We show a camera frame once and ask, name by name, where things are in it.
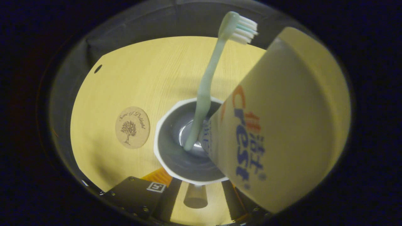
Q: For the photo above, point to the white toothpaste tube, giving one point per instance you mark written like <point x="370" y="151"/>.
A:
<point x="282" y="125"/>

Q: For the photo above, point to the pale green toothbrush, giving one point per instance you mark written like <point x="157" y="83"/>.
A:
<point x="207" y="84"/>

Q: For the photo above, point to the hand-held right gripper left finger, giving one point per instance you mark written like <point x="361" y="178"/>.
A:
<point x="169" y="197"/>

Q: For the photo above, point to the round cork coaster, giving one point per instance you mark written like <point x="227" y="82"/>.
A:
<point x="132" y="127"/>

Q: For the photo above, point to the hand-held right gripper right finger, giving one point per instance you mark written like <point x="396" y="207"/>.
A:
<point x="232" y="201"/>

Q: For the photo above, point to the white cup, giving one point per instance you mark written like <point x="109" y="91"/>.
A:
<point x="176" y="157"/>

